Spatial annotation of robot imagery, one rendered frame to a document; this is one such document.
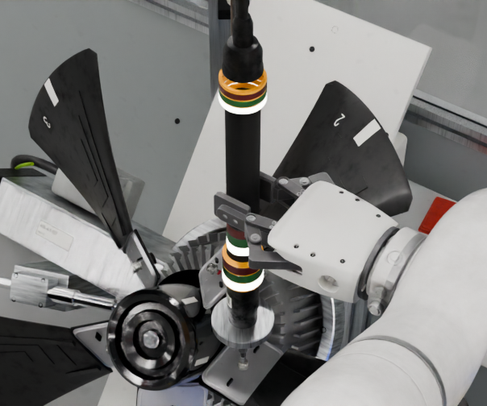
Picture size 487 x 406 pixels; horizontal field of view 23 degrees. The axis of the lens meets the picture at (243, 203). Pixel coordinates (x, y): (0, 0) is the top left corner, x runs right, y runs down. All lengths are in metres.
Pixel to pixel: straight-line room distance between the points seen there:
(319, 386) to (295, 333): 0.74
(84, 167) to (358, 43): 0.39
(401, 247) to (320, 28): 0.56
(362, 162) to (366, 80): 0.27
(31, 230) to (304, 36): 0.46
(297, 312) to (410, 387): 0.70
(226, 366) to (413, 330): 0.55
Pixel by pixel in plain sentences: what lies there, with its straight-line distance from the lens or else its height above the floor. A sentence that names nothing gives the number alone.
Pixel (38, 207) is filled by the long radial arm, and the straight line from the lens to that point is 1.64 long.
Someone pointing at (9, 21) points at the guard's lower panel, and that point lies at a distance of 2.56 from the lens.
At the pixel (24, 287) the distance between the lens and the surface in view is 1.61.
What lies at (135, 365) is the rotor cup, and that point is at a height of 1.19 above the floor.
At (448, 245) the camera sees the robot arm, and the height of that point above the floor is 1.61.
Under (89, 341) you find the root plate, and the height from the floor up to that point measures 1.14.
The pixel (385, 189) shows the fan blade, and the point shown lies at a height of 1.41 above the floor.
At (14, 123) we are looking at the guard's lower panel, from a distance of 2.80.
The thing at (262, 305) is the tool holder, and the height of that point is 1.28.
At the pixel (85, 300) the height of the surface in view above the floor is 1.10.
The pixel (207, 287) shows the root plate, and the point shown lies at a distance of 1.38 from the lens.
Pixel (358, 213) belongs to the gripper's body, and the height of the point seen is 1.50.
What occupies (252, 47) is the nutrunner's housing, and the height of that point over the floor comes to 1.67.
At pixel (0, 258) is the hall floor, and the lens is 3.09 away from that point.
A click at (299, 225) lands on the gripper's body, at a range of 1.11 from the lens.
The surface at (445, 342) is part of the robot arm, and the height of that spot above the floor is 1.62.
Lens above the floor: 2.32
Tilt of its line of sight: 47 degrees down
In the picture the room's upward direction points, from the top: straight up
